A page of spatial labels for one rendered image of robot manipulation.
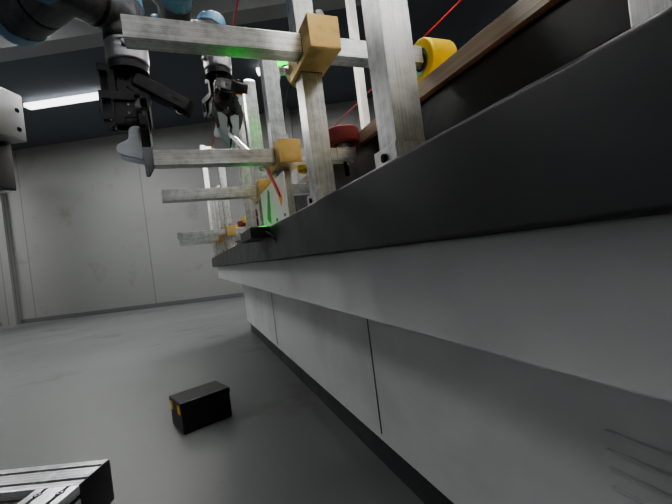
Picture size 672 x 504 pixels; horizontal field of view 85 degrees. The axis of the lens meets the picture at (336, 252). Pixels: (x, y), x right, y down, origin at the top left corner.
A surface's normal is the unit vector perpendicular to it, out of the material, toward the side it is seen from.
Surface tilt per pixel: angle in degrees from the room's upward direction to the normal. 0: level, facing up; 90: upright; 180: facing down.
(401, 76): 90
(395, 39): 90
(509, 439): 90
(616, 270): 90
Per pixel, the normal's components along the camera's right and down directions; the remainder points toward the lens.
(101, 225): -0.04, 0.00
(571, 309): -0.92, 0.11
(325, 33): 0.37, -0.04
